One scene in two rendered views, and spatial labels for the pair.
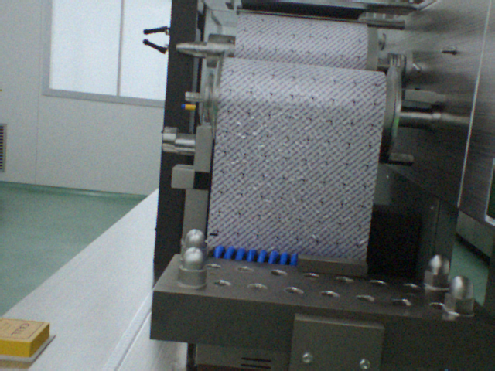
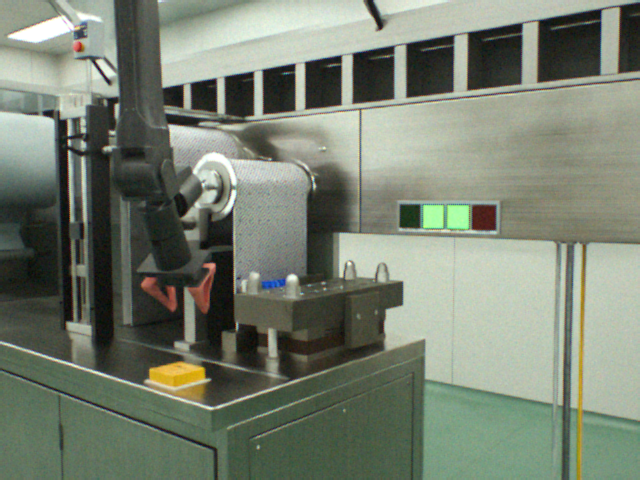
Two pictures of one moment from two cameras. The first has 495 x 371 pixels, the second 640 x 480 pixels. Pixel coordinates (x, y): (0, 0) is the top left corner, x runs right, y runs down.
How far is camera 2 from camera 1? 1.01 m
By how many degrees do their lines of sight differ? 51
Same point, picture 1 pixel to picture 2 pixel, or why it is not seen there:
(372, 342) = (375, 300)
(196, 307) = (309, 305)
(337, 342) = (365, 304)
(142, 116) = not seen: outside the picture
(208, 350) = (311, 331)
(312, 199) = (282, 243)
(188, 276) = (297, 291)
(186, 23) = (102, 130)
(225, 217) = (243, 265)
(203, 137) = (202, 215)
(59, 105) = not seen: outside the picture
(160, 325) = (296, 322)
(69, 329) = not seen: hidden behind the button
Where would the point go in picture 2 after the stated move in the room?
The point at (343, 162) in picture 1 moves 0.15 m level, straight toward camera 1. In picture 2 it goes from (292, 218) to (338, 220)
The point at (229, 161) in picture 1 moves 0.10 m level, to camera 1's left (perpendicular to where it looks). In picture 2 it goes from (242, 226) to (207, 228)
